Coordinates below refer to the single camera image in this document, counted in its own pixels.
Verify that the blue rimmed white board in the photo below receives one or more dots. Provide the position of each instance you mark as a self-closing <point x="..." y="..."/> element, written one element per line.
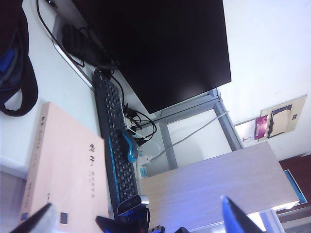
<point x="297" y="189"/>

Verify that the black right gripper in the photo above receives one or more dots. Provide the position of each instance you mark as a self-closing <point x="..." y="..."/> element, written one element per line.
<point x="109" y="223"/>

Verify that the white raised desk platform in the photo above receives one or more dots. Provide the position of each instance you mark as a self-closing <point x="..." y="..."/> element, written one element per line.
<point x="60" y="85"/>

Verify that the black blue backpack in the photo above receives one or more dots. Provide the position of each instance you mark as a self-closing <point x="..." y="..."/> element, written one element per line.
<point x="12" y="36"/>

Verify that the beige framed wall poster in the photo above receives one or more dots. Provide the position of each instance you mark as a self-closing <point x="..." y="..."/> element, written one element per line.
<point x="281" y="116"/>

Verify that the black computer monitor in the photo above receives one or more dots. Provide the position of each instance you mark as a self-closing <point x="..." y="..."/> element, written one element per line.
<point x="158" y="48"/>

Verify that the white wall sheet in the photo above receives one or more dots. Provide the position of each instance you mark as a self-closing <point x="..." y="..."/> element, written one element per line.
<point x="244" y="133"/>

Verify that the light wood panel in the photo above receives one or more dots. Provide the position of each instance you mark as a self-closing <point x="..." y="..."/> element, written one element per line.
<point x="218" y="182"/>

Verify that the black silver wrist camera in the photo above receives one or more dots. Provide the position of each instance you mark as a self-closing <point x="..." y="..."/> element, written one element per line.
<point x="131" y="206"/>

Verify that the purple wall card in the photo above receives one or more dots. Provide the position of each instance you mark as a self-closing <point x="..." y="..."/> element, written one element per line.
<point x="260" y="127"/>

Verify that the pink paperback book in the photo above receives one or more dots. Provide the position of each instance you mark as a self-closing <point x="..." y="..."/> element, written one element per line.
<point x="68" y="157"/>

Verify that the dark red wooden furniture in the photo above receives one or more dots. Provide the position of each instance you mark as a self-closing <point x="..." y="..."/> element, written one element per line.
<point x="298" y="165"/>

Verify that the wide frosted partition panel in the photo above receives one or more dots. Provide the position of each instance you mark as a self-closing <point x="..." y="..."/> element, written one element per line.
<point x="56" y="21"/>

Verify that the white power strip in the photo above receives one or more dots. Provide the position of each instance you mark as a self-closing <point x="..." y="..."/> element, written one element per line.
<point x="143" y="171"/>

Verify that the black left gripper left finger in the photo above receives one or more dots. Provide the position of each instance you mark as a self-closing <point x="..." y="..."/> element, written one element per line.
<point x="36" y="221"/>

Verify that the blue black computer mouse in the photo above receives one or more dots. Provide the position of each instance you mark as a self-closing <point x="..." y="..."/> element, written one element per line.
<point x="130" y="148"/>

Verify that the aluminium framed side partition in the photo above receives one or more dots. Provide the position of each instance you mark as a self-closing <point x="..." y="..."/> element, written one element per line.
<point x="226" y="121"/>

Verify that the black blue keyboard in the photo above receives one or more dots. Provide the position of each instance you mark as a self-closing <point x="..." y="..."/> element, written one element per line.
<point x="121" y="182"/>

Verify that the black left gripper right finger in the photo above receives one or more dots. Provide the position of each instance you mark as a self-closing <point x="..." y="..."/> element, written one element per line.
<point x="239" y="218"/>

